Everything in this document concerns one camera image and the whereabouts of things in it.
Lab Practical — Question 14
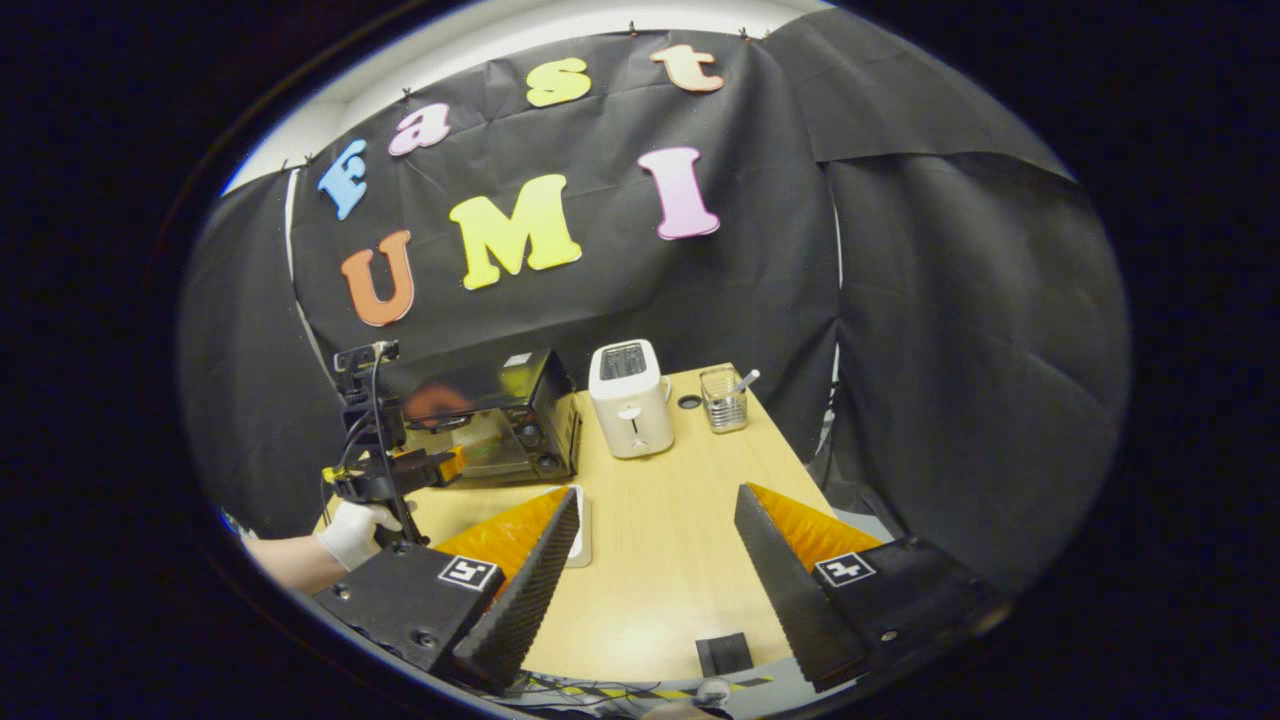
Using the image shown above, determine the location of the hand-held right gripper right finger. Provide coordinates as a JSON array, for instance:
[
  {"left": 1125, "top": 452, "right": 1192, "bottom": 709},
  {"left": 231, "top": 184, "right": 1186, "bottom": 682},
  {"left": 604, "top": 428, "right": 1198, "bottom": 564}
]
[{"left": 734, "top": 482, "right": 1012, "bottom": 694}]

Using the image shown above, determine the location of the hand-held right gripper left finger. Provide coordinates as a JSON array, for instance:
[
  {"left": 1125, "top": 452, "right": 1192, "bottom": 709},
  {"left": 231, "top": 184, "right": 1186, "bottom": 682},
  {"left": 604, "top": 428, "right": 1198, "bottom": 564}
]
[{"left": 313, "top": 487, "right": 582, "bottom": 696}]

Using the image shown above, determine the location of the black electric oven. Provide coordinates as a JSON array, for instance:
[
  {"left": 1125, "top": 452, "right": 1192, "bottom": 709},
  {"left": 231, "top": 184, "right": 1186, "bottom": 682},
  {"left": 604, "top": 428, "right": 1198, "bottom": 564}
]
[{"left": 378, "top": 347, "right": 583, "bottom": 489}]

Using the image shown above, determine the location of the black square pad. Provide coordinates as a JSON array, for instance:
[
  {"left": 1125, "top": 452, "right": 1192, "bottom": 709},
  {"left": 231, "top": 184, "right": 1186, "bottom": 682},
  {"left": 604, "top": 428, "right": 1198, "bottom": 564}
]
[{"left": 696, "top": 632, "right": 754, "bottom": 678}]

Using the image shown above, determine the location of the white rectangular tray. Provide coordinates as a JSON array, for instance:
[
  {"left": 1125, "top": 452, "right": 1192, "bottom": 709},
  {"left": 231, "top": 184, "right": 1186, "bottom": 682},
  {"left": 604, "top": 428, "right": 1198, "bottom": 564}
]
[{"left": 545, "top": 485, "right": 593, "bottom": 569}]

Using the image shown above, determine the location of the yellow and black striped tape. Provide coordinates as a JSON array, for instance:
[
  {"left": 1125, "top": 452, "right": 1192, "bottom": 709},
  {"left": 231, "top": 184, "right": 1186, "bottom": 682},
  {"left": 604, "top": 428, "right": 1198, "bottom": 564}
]
[{"left": 560, "top": 677, "right": 776, "bottom": 700}]

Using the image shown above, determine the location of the white toaster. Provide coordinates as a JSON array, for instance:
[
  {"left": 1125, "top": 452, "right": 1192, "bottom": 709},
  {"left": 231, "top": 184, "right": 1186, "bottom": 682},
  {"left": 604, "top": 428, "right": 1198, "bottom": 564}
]
[{"left": 588, "top": 339, "right": 675, "bottom": 460}]

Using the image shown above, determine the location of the black backdrop cloth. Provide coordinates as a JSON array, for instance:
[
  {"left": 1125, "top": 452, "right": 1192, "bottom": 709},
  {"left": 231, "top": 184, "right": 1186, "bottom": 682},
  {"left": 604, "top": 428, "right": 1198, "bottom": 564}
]
[{"left": 178, "top": 25, "right": 1131, "bottom": 601}]

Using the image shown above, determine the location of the wire mesh utensil holder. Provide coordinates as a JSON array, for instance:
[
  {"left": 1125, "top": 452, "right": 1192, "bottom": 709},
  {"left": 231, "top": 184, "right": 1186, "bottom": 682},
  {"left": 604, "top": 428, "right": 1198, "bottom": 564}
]
[{"left": 699, "top": 366, "right": 750, "bottom": 434}]

